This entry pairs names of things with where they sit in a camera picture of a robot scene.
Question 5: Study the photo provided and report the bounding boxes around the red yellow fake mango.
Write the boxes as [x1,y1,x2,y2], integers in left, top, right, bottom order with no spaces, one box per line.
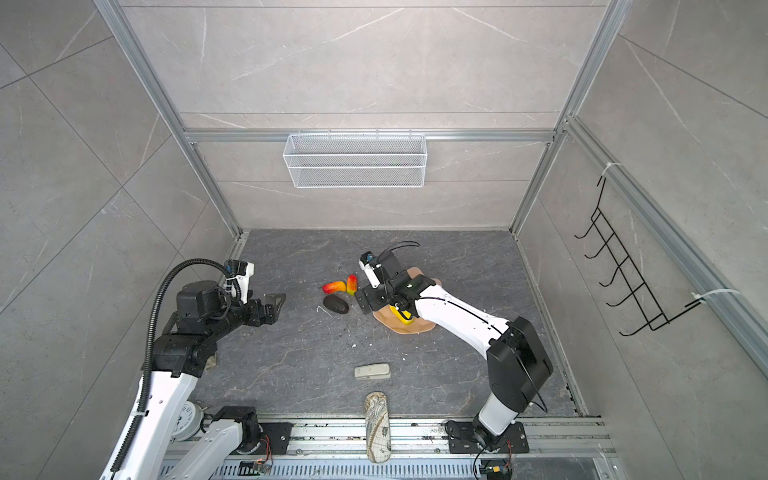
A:
[346,274,358,296]

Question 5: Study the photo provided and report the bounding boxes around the red orange fake mango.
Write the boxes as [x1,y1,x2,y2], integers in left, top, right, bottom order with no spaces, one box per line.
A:
[322,281,347,294]

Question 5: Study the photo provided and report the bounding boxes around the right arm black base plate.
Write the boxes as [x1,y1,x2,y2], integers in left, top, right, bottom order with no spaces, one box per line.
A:
[444,419,530,454]

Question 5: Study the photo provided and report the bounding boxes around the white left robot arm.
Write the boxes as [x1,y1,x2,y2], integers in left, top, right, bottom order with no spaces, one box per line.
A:
[101,281,286,479]

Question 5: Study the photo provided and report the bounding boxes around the dark fake avocado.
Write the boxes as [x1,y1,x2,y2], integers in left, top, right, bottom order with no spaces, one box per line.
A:
[323,294,350,315]

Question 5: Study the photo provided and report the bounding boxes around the black wire hook rack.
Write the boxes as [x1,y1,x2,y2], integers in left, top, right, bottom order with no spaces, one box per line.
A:
[574,177,705,338]

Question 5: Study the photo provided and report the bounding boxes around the black corrugated cable conduit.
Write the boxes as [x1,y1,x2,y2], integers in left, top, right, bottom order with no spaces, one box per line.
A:
[109,257,232,475]

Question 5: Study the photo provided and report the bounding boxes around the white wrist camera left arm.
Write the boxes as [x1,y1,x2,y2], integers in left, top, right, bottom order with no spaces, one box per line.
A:
[224,259,255,304]

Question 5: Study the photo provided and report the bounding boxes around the aluminium rail frame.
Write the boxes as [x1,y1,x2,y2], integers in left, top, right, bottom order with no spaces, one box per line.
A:
[158,416,619,480]

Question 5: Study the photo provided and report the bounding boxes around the beige small box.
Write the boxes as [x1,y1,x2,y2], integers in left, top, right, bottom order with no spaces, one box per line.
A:
[354,363,391,380]

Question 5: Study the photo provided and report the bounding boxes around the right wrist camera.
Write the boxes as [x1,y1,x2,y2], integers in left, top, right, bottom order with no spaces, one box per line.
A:
[359,249,403,289]

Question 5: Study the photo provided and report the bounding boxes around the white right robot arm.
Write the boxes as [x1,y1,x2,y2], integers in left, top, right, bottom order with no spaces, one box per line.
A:
[355,269,553,445]

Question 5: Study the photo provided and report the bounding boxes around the map print oval case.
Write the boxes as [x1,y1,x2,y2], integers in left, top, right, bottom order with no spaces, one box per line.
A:
[364,392,392,464]

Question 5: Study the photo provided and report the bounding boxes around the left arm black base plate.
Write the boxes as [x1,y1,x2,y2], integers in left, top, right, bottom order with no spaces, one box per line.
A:
[236,422,294,457]

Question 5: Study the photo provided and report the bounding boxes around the white wire mesh basket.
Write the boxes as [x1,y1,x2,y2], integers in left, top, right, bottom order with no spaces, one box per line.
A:
[283,133,428,189]

